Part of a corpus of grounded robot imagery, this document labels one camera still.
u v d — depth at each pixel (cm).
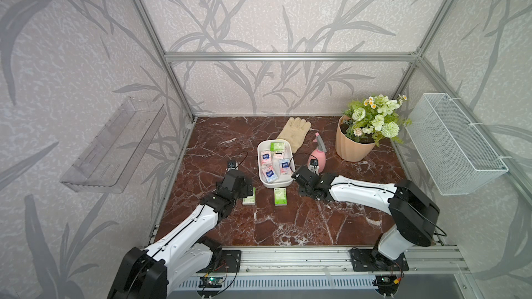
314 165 79
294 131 115
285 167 96
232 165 75
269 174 94
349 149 92
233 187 63
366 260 74
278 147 100
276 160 101
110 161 68
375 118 78
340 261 75
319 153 90
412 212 44
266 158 99
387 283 73
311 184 67
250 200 86
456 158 60
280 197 87
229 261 72
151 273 39
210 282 71
